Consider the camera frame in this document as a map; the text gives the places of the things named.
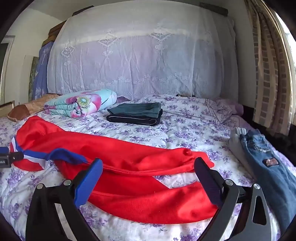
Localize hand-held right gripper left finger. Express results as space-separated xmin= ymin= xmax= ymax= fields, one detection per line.
xmin=25 ymin=158 xmax=103 ymax=241

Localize purple floral bedsheet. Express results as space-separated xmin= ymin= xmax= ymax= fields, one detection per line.
xmin=0 ymin=94 xmax=296 ymax=241

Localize white lace mosquito net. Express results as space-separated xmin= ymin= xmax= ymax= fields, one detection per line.
xmin=47 ymin=4 xmax=239 ymax=101

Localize beige checked curtain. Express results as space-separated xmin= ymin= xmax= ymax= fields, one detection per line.
xmin=244 ymin=0 xmax=294 ymax=136

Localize dark wooden bar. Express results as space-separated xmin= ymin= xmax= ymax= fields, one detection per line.
xmin=199 ymin=2 xmax=228 ymax=17

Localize white folded cloth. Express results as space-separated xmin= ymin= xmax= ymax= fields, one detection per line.
xmin=229 ymin=127 xmax=249 ymax=163

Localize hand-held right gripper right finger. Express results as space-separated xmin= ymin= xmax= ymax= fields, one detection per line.
xmin=194 ymin=157 xmax=272 ymax=241

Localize folded teal pants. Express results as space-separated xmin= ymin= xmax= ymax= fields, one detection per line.
xmin=110 ymin=102 xmax=163 ymax=117

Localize blue jeans with patch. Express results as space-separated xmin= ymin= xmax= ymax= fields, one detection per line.
xmin=239 ymin=129 xmax=296 ymax=232

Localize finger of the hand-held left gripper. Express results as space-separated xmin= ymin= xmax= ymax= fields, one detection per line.
xmin=9 ymin=151 xmax=25 ymax=161

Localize blue floral hanging cloth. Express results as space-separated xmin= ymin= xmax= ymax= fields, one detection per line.
xmin=32 ymin=40 xmax=55 ymax=101

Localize orange brown pillow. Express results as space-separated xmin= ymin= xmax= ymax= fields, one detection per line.
xmin=7 ymin=93 xmax=62 ymax=121

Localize folded floral turquoise quilt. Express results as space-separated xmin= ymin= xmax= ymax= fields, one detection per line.
xmin=44 ymin=89 xmax=118 ymax=118

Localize red pants with striped waistband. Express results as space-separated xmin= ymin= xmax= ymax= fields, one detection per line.
xmin=9 ymin=115 xmax=219 ymax=225

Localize purple floral pillow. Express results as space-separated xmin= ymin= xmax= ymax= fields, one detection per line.
xmin=206 ymin=98 xmax=234 ymax=124

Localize framed picture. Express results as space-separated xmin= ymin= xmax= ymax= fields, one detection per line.
xmin=28 ymin=57 xmax=40 ymax=102

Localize folded black pants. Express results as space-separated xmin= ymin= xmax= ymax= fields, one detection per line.
xmin=106 ymin=111 xmax=164 ymax=127

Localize wooden cabinet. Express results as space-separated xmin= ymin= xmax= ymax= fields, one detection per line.
xmin=43 ymin=20 xmax=68 ymax=45

